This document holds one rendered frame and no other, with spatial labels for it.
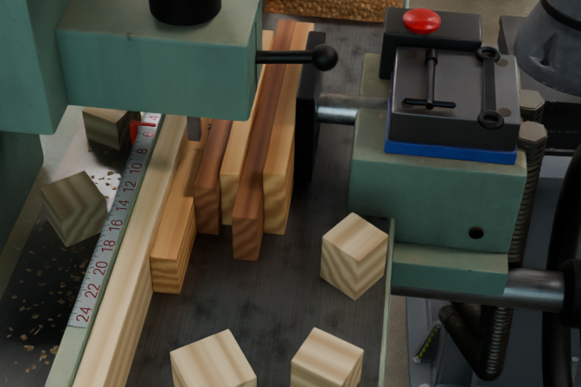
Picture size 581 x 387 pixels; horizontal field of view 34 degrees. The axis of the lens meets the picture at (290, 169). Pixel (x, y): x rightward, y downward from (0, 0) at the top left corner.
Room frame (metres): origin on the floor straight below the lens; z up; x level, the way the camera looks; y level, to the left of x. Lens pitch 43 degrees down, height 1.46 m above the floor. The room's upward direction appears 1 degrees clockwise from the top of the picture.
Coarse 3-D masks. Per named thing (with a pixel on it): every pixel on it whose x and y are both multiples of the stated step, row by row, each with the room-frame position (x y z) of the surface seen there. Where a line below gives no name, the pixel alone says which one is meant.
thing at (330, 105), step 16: (320, 32) 0.66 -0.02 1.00; (304, 64) 0.61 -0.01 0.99; (304, 80) 0.59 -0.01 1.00; (320, 80) 0.61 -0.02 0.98; (304, 96) 0.57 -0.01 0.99; (320, 96) 0.61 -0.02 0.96; (336, 96) 0.61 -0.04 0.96; (352, 96) 0.61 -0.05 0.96; (304, 112) 0.57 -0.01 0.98; (320, 112) 0.60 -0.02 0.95; (336, 112) 0.60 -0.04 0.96; (352, 112) 0.60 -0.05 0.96; (304, 128) 0.57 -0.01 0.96; (304, 144) 0.57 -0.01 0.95; (304, 160) 0.57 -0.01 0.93; (304, 176) 0.57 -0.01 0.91
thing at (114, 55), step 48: (96, 0) 0.58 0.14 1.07; (144, 0) 0.59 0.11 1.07; (240, 0) 0.59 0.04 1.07; (96, 48) 0.54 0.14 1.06; (144, 48) 0.54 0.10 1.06; (192, 48) 0.54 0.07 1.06; (240, 48) 0.53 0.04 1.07; (96, 96) 0.54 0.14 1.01; (144, 96) 0.54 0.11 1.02; (192, 96) 0.54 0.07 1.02; (240, 96) 0.53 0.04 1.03
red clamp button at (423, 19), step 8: (408, 16) 0.64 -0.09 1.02; (416, 16) 0.64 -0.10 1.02; (424, 16) 0.64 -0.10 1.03; (432, 16) 0.64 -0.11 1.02; (408, 24) 0.63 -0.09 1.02; (416, 24) 0.63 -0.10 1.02; (424, 24) 0.63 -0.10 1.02; (432, 24) 0.63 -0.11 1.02; (416, 32) 0.63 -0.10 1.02; (424, 32) 0.62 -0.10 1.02
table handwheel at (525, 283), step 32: (576, 160) 0.65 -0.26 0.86; (576, 192) 0.65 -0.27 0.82; (576, 224) 0.65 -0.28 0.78; (576, 256) 0.64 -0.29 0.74; (416, 288) 0.53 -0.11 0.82; (512, 288) 0.53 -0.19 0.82; (544, 288) 0.53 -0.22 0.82; (576, 288) 0.52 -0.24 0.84; (544, 320) 0.59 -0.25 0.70; (576, 320) 0.51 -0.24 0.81; (544, 352) 0.56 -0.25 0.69; (544, 384) 0.53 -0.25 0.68
